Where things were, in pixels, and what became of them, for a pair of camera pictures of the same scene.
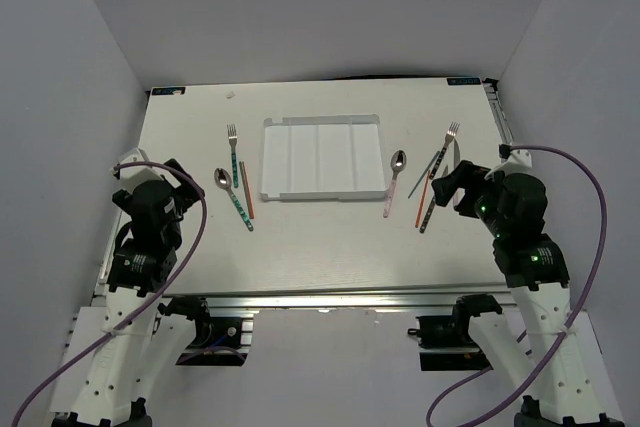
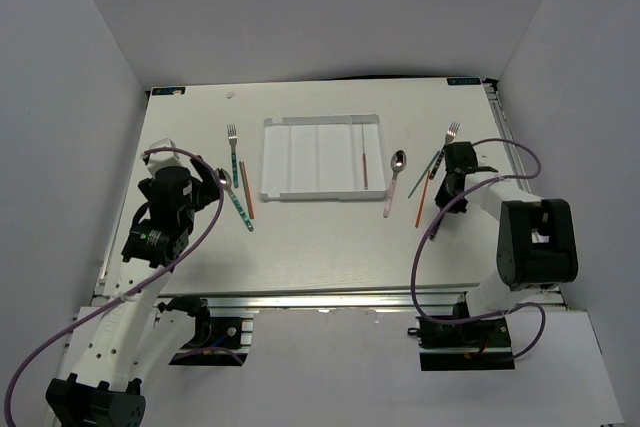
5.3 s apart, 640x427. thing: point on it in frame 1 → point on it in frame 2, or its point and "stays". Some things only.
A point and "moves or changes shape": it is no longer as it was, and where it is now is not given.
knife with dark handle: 457,160 moves or changes shape
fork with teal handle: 232,135 stays
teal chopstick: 424,174 stays
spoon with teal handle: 224,181 stays
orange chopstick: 422,199 stays
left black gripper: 187,193 → 207,190
